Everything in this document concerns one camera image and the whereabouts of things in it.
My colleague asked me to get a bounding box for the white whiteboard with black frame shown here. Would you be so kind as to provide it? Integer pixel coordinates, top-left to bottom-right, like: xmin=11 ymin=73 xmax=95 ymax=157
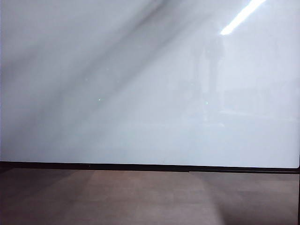
xmin=0 ymin=0 xmax=300 ymax=174

